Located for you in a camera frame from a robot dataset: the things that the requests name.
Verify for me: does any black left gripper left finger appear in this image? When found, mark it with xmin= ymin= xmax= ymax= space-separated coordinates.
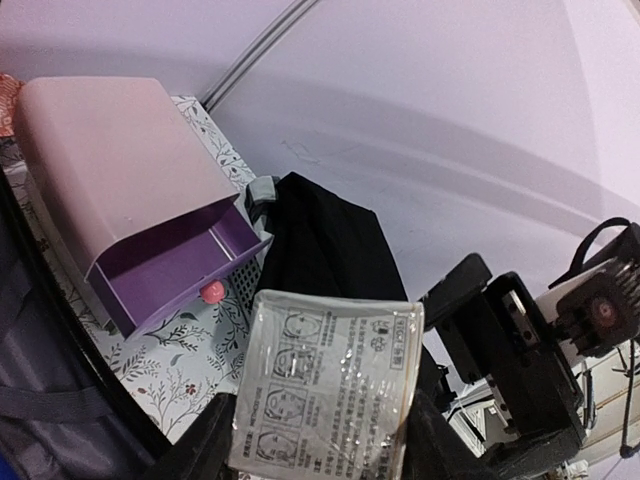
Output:
xmin=141 ymin=393 xmax=238 ymax=480

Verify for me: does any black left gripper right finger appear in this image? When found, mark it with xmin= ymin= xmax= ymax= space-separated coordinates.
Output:
xmin=405 ymin=390 xmax=498 ymax=480

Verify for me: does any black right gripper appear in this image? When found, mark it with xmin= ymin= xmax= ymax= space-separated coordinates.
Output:
xmin=422 ymin=222 xmax=639 ymax=476

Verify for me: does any clear packaged face mask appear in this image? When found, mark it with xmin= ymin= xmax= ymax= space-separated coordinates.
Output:
xmin=228 ymin=290 xmax=424 ymax=479

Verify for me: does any yellow Pikachu suitcase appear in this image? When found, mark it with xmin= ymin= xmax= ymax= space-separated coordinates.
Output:
xmin=1 ymin=179 xmax=160 ymax=479

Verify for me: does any white plastic basket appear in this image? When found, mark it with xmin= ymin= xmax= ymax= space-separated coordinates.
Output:
xmin=225 ymin=175 xmax=281 ymax=341

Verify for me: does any pink purple drawer box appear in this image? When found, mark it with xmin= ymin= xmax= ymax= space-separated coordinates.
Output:
xmin=14 ymin=76 xmax=258 ymax=337

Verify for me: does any floral table mat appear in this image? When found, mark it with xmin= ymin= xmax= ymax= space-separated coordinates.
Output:
xmin=1 ymin=136 xmax=250 ymax=443

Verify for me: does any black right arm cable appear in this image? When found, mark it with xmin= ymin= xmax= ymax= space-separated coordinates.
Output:
xmin=570 ymin=217 xmax=640 ymax=461

